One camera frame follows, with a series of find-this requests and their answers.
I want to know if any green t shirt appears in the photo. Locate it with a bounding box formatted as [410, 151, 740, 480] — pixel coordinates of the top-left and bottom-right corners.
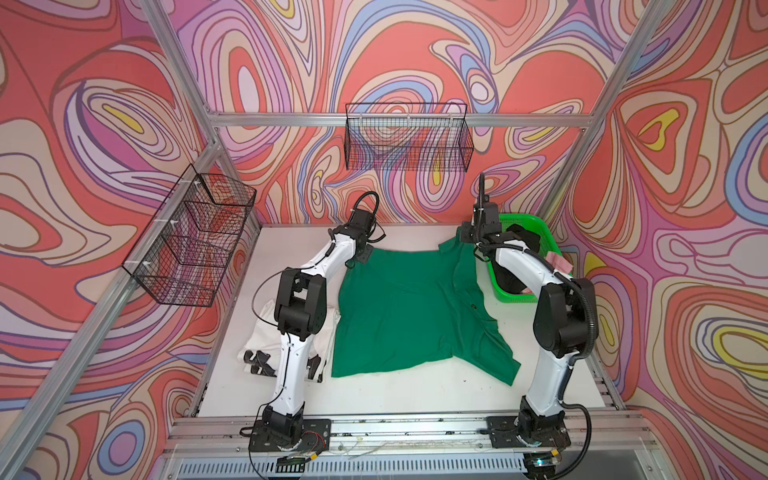
[332, 238, 521, 385]

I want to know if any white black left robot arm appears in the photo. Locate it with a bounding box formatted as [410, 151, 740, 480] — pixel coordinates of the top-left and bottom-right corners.
[249, 190, 384, 451]

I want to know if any aluminium frame profile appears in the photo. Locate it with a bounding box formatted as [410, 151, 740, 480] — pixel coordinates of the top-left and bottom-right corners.
[1, 1, 647, 477]

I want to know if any black wire basket left wall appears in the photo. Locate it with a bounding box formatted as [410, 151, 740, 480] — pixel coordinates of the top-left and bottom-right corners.
[122, 166, 256, 307]

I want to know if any black t shirt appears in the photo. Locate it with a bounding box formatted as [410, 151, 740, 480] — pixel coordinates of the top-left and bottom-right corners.
[493, 224, 541, 295]

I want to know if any black wire basket wall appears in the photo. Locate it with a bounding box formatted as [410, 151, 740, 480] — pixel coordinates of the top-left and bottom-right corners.
[343, 101, 475, 173]
[122, 166, 256, 307]

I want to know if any green plastic laundry basket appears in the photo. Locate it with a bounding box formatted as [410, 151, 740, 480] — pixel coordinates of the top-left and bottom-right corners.
[488, 213, 561, 303]

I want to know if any pink t shirt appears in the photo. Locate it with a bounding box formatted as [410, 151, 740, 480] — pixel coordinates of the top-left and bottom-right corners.
[545, 251, 573, 278]

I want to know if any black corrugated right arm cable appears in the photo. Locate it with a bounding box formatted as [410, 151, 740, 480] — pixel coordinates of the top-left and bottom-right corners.
[476, 173, 601, 480]

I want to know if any black wire basket back wall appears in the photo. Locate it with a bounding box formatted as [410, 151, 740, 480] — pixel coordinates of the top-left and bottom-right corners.
[343, 101, 475, 173]

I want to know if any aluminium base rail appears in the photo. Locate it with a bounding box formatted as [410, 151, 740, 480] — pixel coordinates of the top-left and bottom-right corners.
[149, 410, 675, 479]

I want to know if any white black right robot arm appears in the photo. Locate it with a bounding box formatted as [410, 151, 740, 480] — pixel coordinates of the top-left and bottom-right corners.
[460, 174, 599, 448]

